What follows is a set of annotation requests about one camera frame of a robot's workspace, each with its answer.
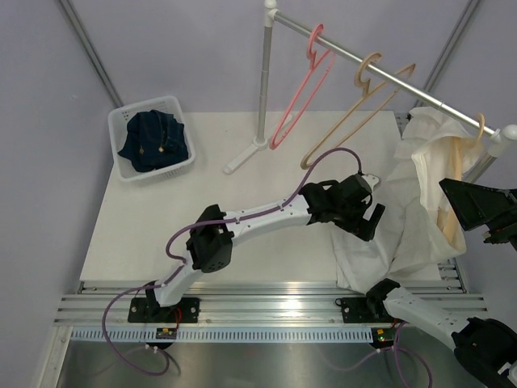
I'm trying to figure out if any white satin garment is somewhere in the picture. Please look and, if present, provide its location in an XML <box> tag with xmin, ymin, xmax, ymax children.
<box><xmin>330</xmin><ymin>227</ymin><xmax>402</xmax><ymax>293</ymax></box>

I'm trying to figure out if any beige hanger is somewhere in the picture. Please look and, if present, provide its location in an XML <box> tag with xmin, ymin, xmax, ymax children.
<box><xmin>435</xmin><ymin>112</ymin><xmax>488</xmax><ymax>243</ymax></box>
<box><xmin>301</xmin><ymin>52</ymin><xmax>417</xmax><ymax>171</ymax></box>

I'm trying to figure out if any pink plastic hanger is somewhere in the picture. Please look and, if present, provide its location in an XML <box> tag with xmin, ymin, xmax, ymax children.
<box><xmin>269</xmin><ymin>23</ymin><xmax>337</xmax><ymax>150</ymax></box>

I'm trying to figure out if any dark blue denim skirt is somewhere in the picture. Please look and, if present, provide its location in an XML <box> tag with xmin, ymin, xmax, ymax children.
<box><xmin>117</xmin><ymin>109</ymin><xmax>189</xmax><ymax>173</ymax></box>

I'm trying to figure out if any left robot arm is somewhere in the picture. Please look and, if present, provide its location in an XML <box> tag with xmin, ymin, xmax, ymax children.
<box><xmin>145</xmin><ymin>172</ymin><xmax>385</xmax><ymax>322</ymax></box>

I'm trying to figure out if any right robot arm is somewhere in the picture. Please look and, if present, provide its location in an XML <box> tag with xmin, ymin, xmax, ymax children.
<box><xmin>366</xmin><ymin>179</ymin><xmax>516</xmax><ymax>387</ymax></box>

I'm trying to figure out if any cream white garment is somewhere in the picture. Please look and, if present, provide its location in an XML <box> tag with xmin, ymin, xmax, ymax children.
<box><xmin>388</xmin><ymin>107</ymin><xmax>484</xmax><ymax>275</ymax></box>

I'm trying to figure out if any silver clothes rack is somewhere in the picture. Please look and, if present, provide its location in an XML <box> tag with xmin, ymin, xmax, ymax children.
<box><xmin>223</xmin><ymin>1</ymin><xmax>516</xmax><ymax>183</ymax></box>

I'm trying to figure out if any white plastic basket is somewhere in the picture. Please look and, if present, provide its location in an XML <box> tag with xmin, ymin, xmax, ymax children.
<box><xmin>107</xmin><ymin>95</ymin><xmax>195</xmax><ymax>184</ymax></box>

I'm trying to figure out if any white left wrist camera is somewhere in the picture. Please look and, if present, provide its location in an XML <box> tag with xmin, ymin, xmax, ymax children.
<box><xmin>359</xmin><ymin>174</ymin><xmax>381</xmax><ymax>192</ymax></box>

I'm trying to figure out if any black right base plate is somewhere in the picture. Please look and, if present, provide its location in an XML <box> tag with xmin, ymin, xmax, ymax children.
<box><xmin>334</xmin><ymin>297</ymin><xmax>396</xmax><ymax>323</ymax></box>

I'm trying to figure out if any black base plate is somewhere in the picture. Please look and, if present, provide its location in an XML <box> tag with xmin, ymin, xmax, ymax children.
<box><xmin>128</xmin><ymin>297</ymin><xmax>200</xmax><ymax>323</ymax></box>
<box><xmin>334</xmin><ymin>297</ymin><xmax>396</xmax><ymax>323</ymax></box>

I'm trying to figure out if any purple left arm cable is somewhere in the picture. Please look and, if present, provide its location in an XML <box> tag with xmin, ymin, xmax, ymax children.
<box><xmin>103</xmin><ymin>148</ymin><xmax>364</xmax><ymax>377</ymax></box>

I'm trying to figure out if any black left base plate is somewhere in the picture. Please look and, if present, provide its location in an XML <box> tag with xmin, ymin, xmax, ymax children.
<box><xmin>128</xmin><ymin>297</ymin><xmax>200</xmax><ymax>323</ymax></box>

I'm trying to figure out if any aluminium mounting rail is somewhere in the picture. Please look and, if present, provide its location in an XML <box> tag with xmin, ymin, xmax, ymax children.
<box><xmin>53</xmin><ymin>260</ymin><xmax>488</xmax><ymax>327</ymax></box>

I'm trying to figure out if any white slotted cable duct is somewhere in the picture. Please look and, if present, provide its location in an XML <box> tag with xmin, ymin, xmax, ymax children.
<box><xmin>70</xmin><ymin>326</ymin><xmax>375</xmax><ymax>344</ymax></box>

